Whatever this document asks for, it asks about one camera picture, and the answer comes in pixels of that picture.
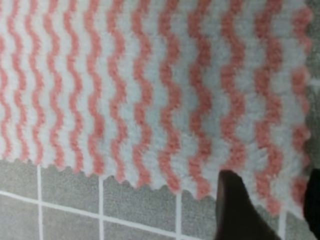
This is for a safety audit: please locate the pink wavy striped towel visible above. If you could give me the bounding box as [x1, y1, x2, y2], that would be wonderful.
[0, 0, 313, 217]

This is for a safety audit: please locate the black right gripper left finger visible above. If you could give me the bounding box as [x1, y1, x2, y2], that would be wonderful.
[214, 170, 280, 240]

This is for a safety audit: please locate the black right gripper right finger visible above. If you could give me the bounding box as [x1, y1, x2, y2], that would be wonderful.
[303, 168, 320, 240]

